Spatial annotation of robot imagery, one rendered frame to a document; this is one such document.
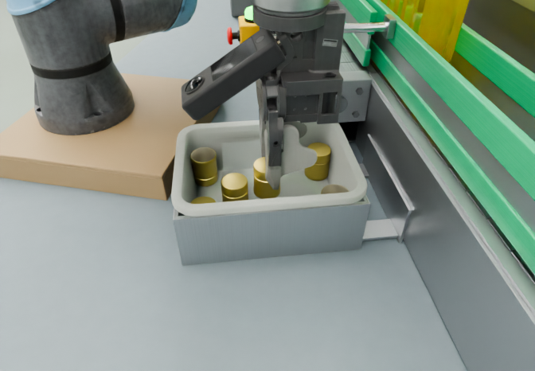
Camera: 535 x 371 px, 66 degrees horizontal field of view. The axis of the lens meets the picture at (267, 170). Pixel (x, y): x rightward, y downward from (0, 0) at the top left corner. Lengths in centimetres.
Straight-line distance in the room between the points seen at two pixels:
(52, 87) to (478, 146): 56
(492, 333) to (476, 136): 17
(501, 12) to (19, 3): 67
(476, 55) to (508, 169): 21
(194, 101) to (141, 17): 28
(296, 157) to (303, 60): 11
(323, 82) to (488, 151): 16
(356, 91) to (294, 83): 21
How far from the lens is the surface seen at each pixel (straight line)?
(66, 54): 65
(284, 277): 49
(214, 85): 41
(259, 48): 41
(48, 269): 56
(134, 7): 66
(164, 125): 67
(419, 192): 49
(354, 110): 63
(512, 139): 38
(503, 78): 52
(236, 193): 51
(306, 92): 42
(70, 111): 68
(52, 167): 66
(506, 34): 73
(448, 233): 45
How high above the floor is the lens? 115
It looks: 39 degrees down
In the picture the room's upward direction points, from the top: straight up
